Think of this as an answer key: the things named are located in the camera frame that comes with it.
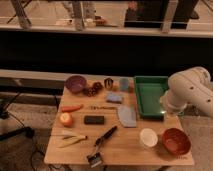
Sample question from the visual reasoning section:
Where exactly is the blue sponge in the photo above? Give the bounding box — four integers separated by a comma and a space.
106, 92, 123, 104

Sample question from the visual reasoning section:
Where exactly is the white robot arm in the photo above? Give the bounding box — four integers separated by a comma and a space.
161, 67, 213, 118

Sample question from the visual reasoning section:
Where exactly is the purple bowl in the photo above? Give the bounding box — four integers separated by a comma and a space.
65, 75, 87, 93

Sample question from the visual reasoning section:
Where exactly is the red bowl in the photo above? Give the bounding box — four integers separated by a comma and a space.
162, 128, 191, 156

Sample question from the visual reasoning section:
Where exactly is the dark red grapes bunch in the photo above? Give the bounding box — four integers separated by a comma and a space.
83, 82, 103, 97

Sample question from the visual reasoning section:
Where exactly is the light blue cup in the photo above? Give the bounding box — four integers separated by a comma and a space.
119, 78, 129, 91

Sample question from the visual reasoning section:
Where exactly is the light blue cloth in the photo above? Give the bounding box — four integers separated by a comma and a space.
117, 105, 137, 128

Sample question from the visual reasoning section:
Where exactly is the black rectangular block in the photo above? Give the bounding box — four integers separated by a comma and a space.
84, 116, 105, 125

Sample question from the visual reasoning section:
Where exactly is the wooden table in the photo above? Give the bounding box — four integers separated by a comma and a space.
45, 89, 194, 166

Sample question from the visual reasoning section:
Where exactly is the green plastic tray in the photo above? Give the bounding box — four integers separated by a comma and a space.
134, 76, 168, 120

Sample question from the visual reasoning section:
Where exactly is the orange carrot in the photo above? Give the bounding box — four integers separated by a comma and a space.
60, 104, 83, 112

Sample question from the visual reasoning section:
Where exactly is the red yellow apple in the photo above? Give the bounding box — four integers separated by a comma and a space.
60, 113, 73, 127

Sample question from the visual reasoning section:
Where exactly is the black handled brush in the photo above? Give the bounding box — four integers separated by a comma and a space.
87, 126, 117, 168

